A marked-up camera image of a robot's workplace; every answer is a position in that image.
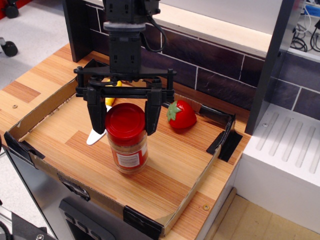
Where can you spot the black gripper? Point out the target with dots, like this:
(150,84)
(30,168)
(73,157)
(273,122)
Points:
(94,84)

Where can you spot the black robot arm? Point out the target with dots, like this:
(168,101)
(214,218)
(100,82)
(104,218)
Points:
(132,13)

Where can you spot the yellow-handled white toy knife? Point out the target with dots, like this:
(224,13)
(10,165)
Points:
(109,102)

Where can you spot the dark grey vertical post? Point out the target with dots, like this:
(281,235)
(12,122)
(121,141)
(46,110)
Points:
(280,42)

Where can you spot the cardboard fence with black tape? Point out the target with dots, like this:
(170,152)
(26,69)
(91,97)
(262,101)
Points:
(176,196)

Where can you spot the white toy sink drainboard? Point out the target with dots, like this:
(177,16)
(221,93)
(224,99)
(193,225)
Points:
(280,167)

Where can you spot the black toy oven front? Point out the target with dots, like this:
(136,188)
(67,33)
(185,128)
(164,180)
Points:
(81,226)

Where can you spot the red-capped basil spice bottle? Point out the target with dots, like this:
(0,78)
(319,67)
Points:
(125,126)

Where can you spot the red toy strawberry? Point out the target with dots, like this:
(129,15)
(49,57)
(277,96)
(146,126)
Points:
(180,115)

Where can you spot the black office chair caster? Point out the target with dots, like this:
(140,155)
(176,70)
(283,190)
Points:
(9,47)

